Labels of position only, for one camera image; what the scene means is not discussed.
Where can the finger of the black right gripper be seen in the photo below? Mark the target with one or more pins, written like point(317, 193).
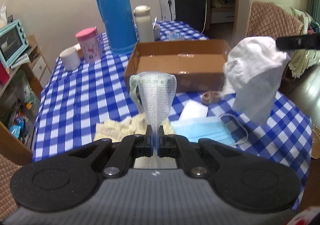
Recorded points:
point(307, 42)

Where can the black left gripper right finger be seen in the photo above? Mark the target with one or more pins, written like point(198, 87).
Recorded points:
point(167, 146)

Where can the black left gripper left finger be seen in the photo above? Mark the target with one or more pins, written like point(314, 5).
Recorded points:
point(143, 143)

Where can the cream knitted cloth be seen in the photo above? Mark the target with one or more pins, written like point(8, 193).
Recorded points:
point(116, 131)

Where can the blue surgical mask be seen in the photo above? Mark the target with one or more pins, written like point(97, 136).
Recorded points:
point(211, 127)

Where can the white cloth mask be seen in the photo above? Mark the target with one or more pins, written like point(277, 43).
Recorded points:
point(253, 72)

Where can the quilted brown chair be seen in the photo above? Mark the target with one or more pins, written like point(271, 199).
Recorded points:
point(268, 19)

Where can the blue white checkered tablecloth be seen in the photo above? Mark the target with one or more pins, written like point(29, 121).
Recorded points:
point(73, 102)

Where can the brown cardboard box tray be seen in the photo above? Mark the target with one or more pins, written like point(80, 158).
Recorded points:
point(197, 64)

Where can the blue tissue packet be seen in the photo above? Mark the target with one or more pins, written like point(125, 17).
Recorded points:
point(175, 36)

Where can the white ceramic mug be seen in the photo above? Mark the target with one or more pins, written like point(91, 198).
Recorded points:
point(70, 59)

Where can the small patterned cup with spoon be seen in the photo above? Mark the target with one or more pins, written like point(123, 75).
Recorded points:
point(156, 30)

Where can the pink hello kitty cup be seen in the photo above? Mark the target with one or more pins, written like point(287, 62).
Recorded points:
point(89, 44)

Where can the cream insulated bottle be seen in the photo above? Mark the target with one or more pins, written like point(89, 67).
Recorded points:
point(144, 23)

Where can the wooden shelf unit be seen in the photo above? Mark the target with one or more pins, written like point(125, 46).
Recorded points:
point(21, 94)

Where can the black white appliance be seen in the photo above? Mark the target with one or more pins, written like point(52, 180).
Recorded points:
point(192, 12)

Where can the blue thermos flask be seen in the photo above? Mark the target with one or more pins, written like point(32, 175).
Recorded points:
point(119, 25)

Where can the teal toaster oven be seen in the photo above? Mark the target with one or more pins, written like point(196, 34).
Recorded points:
point(13, 42)

